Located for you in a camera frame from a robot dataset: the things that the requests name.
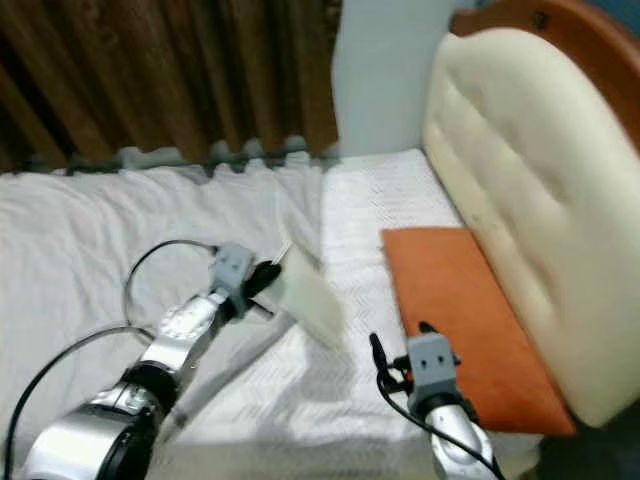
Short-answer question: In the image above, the orange suede pillow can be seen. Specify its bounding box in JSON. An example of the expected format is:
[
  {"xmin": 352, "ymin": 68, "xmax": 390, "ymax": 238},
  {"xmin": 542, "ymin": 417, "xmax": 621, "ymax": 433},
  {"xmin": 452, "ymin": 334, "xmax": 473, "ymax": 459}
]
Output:
[{"xmin": 380, "ymin": 227, "xmax": 577, "ymax": 439}]

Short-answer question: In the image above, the white cloth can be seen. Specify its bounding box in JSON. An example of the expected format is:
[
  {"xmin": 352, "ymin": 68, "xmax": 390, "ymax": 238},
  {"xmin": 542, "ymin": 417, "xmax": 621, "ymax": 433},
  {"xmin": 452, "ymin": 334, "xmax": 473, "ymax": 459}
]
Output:
[{"xmin": 272, "ymin": 242, "xmax": 348, "ymax": 352}]

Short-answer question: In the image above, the white zigzag patterned bed sheet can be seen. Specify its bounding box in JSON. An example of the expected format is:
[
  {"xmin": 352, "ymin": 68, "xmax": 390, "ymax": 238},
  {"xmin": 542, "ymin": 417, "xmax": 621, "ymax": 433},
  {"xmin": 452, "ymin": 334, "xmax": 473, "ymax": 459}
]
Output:
[{"xmin": 318, "ymin": 148, "xmax": 466, "ymax": 446}]

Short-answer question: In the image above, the white wrinkled duvet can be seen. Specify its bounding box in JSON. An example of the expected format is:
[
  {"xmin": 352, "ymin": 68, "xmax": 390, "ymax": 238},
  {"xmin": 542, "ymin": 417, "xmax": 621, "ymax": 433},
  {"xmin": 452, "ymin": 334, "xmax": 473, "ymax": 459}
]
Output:
[{"xmin": 0, "ymin": 155, "xmax": 436, "ymax": 480}]

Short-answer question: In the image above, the cream padded headboard cushion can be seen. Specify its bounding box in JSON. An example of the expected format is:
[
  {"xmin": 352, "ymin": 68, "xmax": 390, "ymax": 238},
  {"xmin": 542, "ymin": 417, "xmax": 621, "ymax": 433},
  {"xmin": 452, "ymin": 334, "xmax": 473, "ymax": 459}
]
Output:
[{"xmin": 421, "ymin": 27, "xmax": 640, "ymax": 430}]

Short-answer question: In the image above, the brown pleated curtain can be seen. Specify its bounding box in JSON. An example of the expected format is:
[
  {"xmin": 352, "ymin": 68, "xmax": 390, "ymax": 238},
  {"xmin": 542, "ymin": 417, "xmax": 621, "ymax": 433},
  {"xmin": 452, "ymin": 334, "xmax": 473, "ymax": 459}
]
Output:
[{"xmin": 0, "ymin": 0, "xmax": 342, "ymax": 173}]

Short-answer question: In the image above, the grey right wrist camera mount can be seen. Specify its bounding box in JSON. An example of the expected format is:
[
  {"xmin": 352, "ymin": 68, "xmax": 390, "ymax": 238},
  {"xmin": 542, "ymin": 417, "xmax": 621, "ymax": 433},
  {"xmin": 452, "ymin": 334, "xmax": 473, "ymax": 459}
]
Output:
[{"xmin": 406, "ymin": 332, "xmax": 454, "ymax": 394}]

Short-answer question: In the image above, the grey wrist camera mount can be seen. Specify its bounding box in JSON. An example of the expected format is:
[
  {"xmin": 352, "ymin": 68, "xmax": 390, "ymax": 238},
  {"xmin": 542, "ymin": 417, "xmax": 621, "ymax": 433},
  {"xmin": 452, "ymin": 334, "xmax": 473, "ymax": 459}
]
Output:
[
  {"xmin": 406, "ymin": 332, "xmax": 454, "ymax": 394},
  {"xmin": 209, "ymin": 244, "xmax": 258, "ymax": 298}
]

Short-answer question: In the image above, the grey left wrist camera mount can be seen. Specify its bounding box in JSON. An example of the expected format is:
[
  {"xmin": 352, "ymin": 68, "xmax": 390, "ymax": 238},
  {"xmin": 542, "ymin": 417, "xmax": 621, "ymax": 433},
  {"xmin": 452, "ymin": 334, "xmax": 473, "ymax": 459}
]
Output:
[{"xmin": 209, "ymin": 244, "xmax": 258, "ymax": 298}]

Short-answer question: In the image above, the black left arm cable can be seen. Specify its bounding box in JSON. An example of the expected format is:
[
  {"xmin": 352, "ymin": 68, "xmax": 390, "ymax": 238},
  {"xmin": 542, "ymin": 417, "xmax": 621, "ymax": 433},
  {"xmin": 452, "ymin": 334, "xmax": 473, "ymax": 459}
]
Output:
[{"xmin": 5, "ymin": 239, "xmax": 221, "ymax": 480}]

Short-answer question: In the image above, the brown wooden headboard frame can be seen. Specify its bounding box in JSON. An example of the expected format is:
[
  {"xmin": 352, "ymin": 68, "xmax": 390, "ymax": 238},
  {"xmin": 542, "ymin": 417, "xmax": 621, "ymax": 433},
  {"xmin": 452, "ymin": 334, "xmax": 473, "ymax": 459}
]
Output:
[{"xmin": 448, "ymin": 0, "xmax": 640, "ymax": 89}]

